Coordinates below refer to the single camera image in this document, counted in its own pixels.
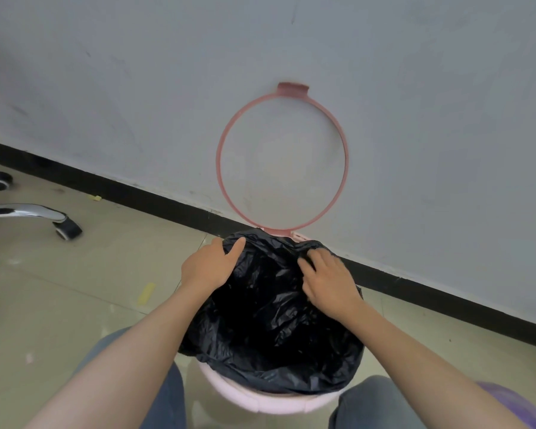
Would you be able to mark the person's left hand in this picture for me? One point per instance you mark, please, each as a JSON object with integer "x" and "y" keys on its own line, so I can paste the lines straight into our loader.
{"x": 205, "y": 270}

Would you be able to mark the person's right hand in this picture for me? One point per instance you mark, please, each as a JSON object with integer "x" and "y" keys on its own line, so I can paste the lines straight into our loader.
{"x": 333, "y": 288}

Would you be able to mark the person's left thumb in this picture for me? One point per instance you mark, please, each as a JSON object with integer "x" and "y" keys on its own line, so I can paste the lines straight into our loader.
{"x": 236, "y": 249}

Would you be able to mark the person's right fingers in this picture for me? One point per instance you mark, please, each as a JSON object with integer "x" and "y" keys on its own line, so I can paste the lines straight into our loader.
{"x": 319, "y": 261}

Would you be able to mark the black plastic trash bag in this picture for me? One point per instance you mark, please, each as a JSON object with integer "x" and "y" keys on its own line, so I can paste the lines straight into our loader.
{"x": 272, "y": 317}

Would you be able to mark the person's left forearm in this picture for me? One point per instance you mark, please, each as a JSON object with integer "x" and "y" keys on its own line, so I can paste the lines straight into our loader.
{"x": 134, "y": 352}

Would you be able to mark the person's right forearm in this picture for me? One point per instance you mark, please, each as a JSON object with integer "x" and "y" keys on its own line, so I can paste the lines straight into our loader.
{"x": 420, "y": 370}

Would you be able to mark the yellow tape strip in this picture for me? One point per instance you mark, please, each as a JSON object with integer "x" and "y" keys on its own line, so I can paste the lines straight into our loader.
{"x": 146, "y": 293}

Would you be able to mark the black baseboard strip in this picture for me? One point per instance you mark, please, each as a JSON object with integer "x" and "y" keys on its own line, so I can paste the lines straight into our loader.
{"x": 429, "y": 297}

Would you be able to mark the pink plastic trash bin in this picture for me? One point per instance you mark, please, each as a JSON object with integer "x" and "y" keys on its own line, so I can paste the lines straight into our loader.
{"x": 268, "y": 399}

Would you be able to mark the person's right leg in jeans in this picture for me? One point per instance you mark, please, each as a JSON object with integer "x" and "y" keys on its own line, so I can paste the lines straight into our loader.
{"x": 366, "y": 406}

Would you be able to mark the person's leg in jeans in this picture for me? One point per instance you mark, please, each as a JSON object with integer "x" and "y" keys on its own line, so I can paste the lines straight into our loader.
{"x": 172, "y": 402}
{"x": 366, "y": 406}

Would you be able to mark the person's left leg in jeans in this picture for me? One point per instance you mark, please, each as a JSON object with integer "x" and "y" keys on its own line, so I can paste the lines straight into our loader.
{"x": 172, "y": 402}

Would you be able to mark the chrome chair base leg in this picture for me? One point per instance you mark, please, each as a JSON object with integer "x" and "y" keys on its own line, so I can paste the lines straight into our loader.
{"x": 22, "y": 211}

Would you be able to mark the purple round object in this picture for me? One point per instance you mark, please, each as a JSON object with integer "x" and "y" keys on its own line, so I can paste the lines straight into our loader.
{"x": 513, "y": 402}

